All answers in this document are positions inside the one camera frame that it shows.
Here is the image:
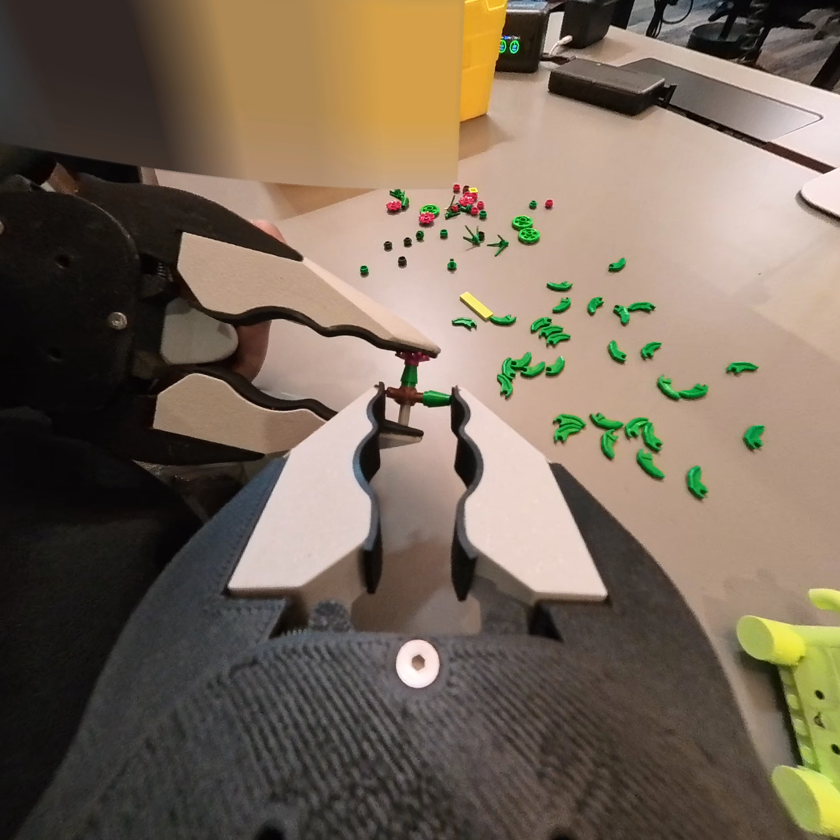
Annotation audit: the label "white book stand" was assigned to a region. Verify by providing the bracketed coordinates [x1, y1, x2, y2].
[797, 167, 840, 221]

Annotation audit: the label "lime green toy cart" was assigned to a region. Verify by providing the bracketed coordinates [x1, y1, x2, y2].
[735, 587, 840, 831]

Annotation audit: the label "person's left hand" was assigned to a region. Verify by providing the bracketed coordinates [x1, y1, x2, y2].
[235, 218, 287, 383]

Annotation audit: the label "dark grey desk cover panel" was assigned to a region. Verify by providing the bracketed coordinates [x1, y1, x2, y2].
[620, 58, 824, 142]

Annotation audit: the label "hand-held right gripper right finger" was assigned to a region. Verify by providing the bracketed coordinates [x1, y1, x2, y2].
[451, 387, 609, 624]

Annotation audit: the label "group of pink round studs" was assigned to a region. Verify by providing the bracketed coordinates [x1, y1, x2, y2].
[453, 184, 556, 219]

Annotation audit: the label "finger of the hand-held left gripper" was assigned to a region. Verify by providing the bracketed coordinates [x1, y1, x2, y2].
[161, 231, 442, 366]
[153, 371, 425, 456]

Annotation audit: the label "black charger box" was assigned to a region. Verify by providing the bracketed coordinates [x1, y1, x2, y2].
[564, 0, 621, 48]

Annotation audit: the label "toy flower stem assembly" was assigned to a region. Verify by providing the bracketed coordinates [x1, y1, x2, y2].
[375, 350, 434, 427]

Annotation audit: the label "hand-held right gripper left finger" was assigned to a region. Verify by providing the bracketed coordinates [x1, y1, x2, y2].
[225, 386, 388, 621]

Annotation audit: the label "yellow plastic bin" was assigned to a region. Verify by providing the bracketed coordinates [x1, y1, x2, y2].
[458, 0, 509, 123]

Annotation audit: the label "black power bank green display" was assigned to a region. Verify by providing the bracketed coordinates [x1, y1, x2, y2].
[495, 0, 552, 73]

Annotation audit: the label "black power adapter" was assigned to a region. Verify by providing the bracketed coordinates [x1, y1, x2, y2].
[548, 58, 677, 117]

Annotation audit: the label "scattered green leaf pieces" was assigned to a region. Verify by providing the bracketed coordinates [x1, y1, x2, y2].
[451, 257, 767, 501]

